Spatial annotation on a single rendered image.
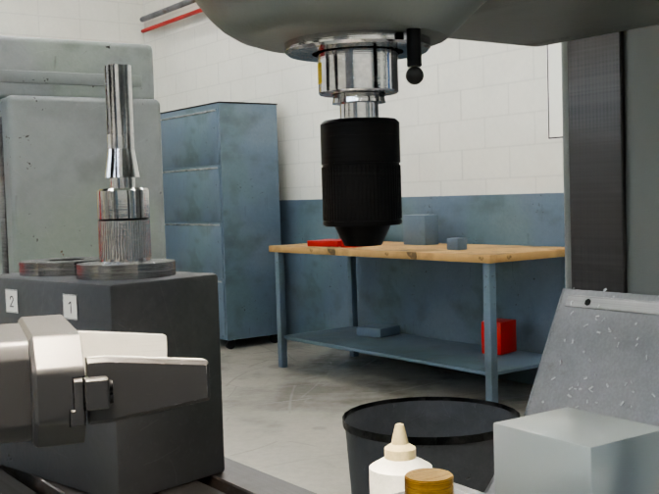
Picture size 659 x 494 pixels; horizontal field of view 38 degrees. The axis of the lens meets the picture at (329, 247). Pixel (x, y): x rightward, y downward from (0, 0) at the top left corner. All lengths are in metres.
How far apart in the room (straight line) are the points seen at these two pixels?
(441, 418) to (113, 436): 2.07
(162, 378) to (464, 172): 6.08
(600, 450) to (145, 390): 0.21
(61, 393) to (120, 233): 0.42
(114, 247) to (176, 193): 7.59
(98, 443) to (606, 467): 0.52
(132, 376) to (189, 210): 7.78
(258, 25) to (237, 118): 7.37
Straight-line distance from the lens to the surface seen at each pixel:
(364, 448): 2.49
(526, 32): 0.77
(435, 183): 6.74
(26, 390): 0.49
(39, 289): 0.92
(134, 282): 0.84
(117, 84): 0.90
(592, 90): 0.92
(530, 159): 6.13
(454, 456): 2.42
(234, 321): 7.89
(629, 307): 0.90
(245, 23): 0.54
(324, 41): 0.54
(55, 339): 0.49
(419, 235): 6.38
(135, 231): 0.88
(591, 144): 0.92
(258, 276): 7.97
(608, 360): 0.89
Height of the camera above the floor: 1.22
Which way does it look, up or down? 3 degrees down
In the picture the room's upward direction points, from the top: 2 degrees counter-clockwise
